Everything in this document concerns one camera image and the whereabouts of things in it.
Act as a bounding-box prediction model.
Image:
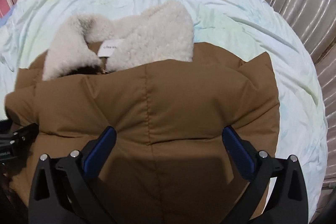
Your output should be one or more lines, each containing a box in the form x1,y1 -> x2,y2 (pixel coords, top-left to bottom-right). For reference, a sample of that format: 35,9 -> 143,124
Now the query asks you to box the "brown puffer jacket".
4,0 -> 281,224

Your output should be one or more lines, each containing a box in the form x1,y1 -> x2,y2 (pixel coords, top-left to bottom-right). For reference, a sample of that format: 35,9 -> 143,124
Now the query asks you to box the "pale floral duvet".
1,0 -> 327,216

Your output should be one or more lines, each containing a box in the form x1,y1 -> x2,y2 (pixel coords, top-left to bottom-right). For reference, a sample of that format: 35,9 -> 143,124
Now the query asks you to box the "shiny beige curtain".
266,0 -> 335,188

